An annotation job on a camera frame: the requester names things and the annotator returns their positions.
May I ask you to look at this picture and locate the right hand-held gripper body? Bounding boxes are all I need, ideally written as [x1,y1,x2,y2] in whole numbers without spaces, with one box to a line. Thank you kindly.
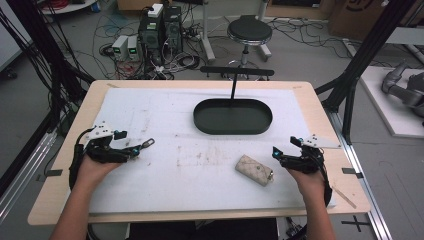
[281,133,342,175]

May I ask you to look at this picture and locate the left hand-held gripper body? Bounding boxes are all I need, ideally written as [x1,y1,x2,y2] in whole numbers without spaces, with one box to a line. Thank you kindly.
[83,121,134,164]

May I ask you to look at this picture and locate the person's right hand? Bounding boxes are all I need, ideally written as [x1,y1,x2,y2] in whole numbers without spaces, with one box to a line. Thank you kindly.
[286,168,327,206]

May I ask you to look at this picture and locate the person's left hand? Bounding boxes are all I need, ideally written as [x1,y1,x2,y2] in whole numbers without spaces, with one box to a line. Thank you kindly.
[74,154,123,194]

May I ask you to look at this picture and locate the beige key case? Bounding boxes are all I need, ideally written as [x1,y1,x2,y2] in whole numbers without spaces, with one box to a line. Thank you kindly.
[234,153,275,188]

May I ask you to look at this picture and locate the thin wooden stick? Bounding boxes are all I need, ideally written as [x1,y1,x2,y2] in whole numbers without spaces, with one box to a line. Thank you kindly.
[332,186,358,210]

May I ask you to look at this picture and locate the black oval tray with T-bar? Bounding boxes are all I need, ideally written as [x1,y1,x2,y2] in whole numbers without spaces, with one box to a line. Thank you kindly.
[192,65,276,136]

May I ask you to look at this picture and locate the white foam mat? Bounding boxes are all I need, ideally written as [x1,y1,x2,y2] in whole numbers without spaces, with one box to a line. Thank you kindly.
[88,86,337,215]

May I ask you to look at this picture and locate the grey power supply unit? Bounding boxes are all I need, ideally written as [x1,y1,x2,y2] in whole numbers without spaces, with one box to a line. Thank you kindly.
[111,34,130,61]
[126,34,141,62]

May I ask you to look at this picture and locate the white platform board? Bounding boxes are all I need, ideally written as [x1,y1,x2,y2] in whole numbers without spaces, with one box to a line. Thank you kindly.
[359,65,424,140]

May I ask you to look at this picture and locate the black computer tower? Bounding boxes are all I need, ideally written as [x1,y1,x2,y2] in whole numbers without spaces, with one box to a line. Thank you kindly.
[137,13,165,65]
[162,5,184,55]

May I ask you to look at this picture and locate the person's dark clothing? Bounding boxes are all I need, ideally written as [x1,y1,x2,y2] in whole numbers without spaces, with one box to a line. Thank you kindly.
[127,217,280,240]

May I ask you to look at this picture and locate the black round stool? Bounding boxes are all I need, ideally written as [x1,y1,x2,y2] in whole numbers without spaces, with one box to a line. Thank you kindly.
[226,14,274,81]

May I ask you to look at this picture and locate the white box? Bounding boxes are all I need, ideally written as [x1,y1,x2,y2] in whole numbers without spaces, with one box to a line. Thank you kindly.
[146,2,165,19]

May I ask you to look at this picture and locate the white desk leg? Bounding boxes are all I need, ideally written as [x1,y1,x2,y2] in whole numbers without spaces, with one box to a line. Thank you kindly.
[199,0,217,63]

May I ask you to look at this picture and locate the cardboard box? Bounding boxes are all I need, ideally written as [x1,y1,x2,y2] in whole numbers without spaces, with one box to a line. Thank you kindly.
[327,0,424,42]

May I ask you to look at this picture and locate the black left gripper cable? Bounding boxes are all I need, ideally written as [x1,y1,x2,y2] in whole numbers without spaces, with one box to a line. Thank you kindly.
[67,127,98,192]

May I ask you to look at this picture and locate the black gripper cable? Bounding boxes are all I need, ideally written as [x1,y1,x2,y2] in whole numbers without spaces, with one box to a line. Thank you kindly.
[314,148,334,209]
[67,127,98,192]

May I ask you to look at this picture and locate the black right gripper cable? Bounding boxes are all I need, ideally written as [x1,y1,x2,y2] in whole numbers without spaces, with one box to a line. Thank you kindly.
[314,148,334,209]

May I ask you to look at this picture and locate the aluminium rail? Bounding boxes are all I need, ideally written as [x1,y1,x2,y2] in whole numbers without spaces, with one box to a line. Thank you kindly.
[327,109,394,240]
[0,129,58,223]

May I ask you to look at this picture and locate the tangle of floor cables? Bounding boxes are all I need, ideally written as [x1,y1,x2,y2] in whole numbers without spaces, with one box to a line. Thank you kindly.
[74,9,204,81]

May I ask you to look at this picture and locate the black frame post with cables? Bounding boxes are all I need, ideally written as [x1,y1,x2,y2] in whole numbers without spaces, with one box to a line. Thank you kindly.
[0,0,96,138]

